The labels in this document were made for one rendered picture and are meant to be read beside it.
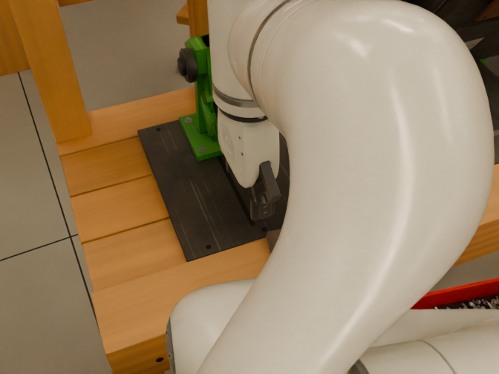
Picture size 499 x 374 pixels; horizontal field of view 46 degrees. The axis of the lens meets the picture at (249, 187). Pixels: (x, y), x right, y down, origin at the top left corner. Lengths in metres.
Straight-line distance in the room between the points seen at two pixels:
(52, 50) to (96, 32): 2.17
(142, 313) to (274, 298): 0.92
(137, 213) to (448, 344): 1.09
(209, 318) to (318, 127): 0.39
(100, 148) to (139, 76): 1.69
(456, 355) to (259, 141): 0.43
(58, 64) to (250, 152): 0.79
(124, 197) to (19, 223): 1.26
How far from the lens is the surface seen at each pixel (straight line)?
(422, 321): 0.37
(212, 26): 0.60
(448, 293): 1.21
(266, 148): 0.67
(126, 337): 1.14
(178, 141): 1.44
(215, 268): 1.19
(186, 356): 0.62
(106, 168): 1.43
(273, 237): 1.20
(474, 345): 0.29
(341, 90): 0.24
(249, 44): 0.38
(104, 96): 3.06
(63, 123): 1.49
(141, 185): 1.38
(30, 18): 1.32
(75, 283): 2.33
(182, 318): 0.62
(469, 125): 0.24
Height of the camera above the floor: 1.89
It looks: 48 degrees down
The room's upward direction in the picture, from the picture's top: straight up
